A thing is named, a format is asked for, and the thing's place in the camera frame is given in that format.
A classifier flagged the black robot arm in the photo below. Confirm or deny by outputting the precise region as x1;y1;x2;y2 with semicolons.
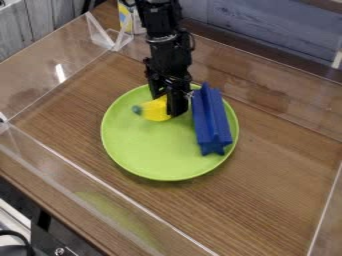
135;0;195;117

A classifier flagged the black device with knob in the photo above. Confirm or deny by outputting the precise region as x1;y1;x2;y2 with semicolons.
29;218;104;256

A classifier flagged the yellow toy banana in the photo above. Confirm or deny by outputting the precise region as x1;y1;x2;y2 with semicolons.
132;96;171;122

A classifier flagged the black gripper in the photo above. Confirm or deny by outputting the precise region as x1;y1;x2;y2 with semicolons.
143;30;195;117

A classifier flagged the black cable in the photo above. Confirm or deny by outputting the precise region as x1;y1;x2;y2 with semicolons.
0;229;36;256

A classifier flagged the clear acrylic enclosure wall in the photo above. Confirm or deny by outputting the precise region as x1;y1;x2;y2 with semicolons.
0;6;342;256

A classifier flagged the blue star-shaped block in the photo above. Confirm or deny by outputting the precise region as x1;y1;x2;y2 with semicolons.
191;82;233;156

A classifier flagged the green round plate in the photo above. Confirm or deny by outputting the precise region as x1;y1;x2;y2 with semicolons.
100;85;239;182

